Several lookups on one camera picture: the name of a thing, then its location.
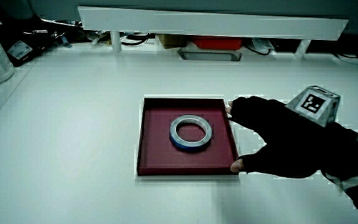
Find brown cardboard box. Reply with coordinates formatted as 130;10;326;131
157;33;188;50

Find person's right hand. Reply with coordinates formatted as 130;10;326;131
225;85;358;180

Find black cable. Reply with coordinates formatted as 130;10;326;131
243;43;273;57
120;33;151;47

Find dark red square tray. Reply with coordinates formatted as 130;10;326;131
136;97;240;177

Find white raised shelf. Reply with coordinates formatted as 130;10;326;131
78;6;349;60

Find blue tape roll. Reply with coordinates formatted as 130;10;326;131
169;114;213;152

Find black bag with white label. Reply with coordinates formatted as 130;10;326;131
0;17;74;68

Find grey flat tray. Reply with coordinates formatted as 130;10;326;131
177;47;242;62

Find red box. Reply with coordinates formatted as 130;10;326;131
191;35;244;51

